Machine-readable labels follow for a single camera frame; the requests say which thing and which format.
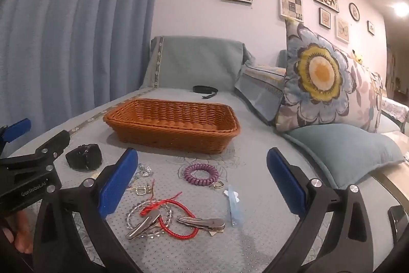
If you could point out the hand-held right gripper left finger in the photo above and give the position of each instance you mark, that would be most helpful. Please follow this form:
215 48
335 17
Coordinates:
118 183

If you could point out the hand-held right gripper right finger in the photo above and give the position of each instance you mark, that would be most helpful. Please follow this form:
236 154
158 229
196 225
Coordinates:
286 183

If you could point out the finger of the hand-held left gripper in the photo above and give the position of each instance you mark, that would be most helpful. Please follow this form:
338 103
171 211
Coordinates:
48 150
19 129

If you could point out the black wrist watch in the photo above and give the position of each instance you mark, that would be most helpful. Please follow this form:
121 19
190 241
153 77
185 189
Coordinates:
84 156

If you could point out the silver hair clip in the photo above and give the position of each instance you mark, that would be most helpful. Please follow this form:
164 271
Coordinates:
143 223
204 223

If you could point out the translucent blue hair clip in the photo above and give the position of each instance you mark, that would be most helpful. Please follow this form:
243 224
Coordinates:
232 209

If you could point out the brown wicker basket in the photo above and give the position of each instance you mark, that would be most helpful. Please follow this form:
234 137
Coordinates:
172 138

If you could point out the person's left hand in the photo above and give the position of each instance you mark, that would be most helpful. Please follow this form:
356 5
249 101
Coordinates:
17 229

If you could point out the square rhinestone earring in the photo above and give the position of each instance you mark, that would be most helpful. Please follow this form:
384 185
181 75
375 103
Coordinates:
136 191

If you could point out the small gold earring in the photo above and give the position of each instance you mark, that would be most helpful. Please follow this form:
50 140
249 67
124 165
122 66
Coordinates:
149 188

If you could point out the gold square hoop earring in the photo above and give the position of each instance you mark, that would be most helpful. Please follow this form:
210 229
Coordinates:
220 186

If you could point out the plain teal pillow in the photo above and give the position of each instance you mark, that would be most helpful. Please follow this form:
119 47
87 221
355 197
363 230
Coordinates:
345 151

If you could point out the striped blue cushion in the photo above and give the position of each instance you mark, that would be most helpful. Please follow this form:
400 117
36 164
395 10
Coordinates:
262 90

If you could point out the leaf print pillow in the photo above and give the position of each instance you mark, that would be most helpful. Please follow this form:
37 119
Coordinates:
370 100

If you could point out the large flower print pillow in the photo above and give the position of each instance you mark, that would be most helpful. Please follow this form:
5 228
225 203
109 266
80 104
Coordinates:
319 68

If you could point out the blue curtain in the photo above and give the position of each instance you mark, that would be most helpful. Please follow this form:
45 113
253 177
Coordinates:
80 20

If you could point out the floral lace cloth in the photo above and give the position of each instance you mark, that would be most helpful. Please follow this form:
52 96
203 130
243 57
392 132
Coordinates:
394 108

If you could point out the yellow plush toy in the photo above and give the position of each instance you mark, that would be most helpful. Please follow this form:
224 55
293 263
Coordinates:
358 56

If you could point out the ceiling light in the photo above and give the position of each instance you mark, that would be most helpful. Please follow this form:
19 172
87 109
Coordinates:
401 9

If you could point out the white butterfly picture frame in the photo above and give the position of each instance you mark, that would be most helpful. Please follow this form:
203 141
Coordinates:
342 29

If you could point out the narrow black picture frame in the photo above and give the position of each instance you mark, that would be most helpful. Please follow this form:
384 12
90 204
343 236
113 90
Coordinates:
324 17

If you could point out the tiny black picture frame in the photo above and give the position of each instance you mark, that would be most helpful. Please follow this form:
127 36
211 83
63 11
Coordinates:
370 27

